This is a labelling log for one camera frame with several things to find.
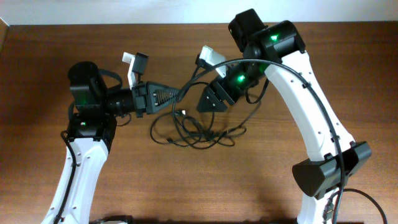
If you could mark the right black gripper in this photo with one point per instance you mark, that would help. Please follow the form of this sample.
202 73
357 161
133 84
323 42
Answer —
222 92

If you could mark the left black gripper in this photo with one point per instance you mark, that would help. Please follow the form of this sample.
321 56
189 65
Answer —
147 98

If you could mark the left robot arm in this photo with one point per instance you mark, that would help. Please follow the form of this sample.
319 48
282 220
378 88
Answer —
90 133

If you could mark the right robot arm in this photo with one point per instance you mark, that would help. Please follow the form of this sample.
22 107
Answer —
277 54

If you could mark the black base block left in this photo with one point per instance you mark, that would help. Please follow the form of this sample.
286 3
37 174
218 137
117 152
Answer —
117 219

